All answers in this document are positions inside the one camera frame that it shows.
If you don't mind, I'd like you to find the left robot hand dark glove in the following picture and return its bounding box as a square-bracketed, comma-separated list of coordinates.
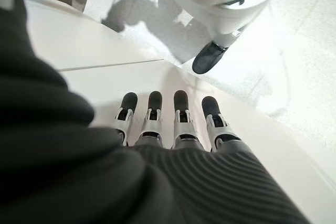
[0, 0, 312, 224]

